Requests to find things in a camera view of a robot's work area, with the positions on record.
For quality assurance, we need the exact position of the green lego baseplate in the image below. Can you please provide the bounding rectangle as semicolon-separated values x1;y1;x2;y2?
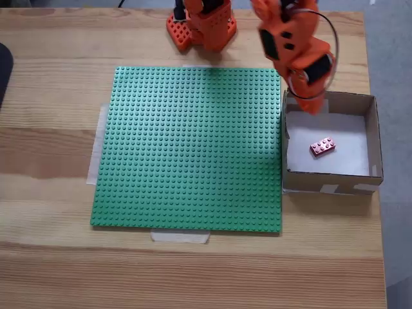
89;66;283;233

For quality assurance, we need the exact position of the brown cardboard box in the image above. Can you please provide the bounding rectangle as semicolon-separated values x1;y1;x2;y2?
281;87;384;196

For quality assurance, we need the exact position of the white paper sheet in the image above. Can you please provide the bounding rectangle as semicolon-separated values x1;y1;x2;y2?
285;111;370;177

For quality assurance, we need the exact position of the black rounded pad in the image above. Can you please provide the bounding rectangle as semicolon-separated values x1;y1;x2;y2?
0;42;15;110

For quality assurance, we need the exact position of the red lego block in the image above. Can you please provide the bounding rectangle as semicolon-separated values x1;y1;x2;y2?
309;136;337;158

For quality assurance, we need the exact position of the thin gripper motor cable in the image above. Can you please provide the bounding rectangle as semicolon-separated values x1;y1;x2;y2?
285;8;341;101

